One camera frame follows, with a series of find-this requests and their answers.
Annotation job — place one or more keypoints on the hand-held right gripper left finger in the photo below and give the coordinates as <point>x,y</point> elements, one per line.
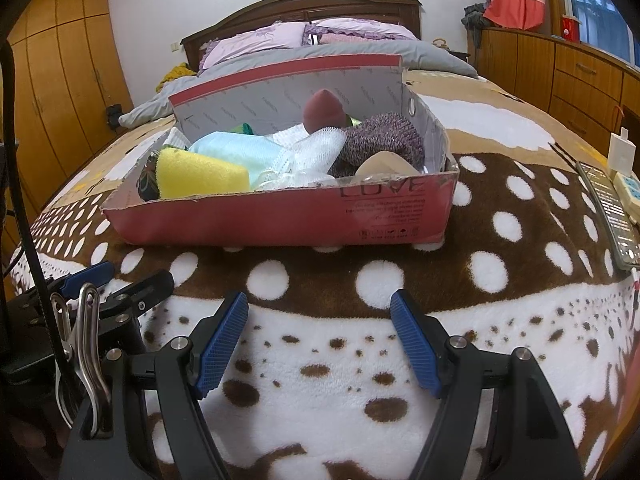
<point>220,350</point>

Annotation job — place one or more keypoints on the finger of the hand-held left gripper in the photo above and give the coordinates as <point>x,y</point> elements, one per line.
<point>145,287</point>
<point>87,274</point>

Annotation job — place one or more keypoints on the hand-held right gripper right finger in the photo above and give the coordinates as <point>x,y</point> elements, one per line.
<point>415,345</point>

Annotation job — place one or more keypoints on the patterned fabric pouch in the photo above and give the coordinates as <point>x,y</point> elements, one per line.
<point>149,180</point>

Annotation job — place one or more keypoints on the yellow sponge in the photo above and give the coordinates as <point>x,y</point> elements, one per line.
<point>200,175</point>

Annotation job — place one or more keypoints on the red cardboard box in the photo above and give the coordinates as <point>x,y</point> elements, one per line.
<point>300,215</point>

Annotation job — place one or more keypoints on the blue face mask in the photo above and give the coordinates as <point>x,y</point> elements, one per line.
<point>235,152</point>

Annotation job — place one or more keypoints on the clear plastic bag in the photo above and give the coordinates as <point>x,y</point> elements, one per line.
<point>285,178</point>

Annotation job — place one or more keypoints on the white waffle cloth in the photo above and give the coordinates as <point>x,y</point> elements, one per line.
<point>287,135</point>

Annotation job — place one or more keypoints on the purple knit sock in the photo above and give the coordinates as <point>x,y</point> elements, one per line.
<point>385,137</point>

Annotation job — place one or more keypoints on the white mesh bath pouf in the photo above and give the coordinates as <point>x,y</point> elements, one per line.
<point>320,155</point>

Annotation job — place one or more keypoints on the pink makeup sponge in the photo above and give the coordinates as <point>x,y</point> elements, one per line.
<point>325,107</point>

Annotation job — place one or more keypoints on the metal spring clip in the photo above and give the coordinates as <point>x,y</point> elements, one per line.
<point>90,340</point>

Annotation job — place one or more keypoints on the brown white spotted blanket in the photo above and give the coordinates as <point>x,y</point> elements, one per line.
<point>325,385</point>

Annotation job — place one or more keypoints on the small black device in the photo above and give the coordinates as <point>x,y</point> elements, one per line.
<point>114,116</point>

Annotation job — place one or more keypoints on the wooden wardrobe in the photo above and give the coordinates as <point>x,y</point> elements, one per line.
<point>65,75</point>

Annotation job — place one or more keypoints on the yellow knit cloth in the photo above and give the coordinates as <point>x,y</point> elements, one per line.
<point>175,74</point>

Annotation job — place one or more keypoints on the cream power strip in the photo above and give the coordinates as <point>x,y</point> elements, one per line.
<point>629,195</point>

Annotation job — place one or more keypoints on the plain lilac pillow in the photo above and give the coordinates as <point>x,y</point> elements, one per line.
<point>250,42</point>

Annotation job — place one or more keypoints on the white charger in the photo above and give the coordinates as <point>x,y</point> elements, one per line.
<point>621,152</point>

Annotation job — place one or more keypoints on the grey duvet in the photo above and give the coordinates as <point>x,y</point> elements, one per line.
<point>430,57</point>

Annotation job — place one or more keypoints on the small brown basket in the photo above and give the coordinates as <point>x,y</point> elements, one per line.
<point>440,45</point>

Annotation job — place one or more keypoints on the wooden dresser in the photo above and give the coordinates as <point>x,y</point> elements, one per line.
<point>585,75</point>

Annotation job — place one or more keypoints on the dark wooden headboard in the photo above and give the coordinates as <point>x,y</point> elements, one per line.
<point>300,7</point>

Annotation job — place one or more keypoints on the lilac pillow with frill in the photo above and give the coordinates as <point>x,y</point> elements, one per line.
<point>360,27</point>

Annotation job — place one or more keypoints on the dark clothes pile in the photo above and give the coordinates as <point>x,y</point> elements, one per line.
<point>472,16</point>

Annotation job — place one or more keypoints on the red cup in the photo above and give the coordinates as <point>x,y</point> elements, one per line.
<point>570,27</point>

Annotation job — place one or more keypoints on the window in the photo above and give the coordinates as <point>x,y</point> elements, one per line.
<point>600,15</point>

